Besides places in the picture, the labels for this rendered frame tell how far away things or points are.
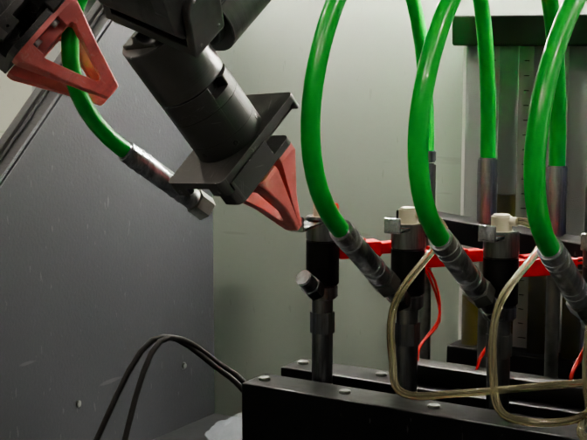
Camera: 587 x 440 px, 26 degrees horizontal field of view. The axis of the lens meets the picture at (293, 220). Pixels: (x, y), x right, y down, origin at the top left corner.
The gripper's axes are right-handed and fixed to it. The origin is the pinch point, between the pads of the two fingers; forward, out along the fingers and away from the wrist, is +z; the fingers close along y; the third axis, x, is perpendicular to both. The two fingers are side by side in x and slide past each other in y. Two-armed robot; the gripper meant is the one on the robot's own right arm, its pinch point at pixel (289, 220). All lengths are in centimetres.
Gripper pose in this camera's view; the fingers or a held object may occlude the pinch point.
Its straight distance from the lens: 102.4
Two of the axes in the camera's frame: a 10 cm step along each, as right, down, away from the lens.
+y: 5.2, -7.1, 4.8
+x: -6.9, -0.3, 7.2
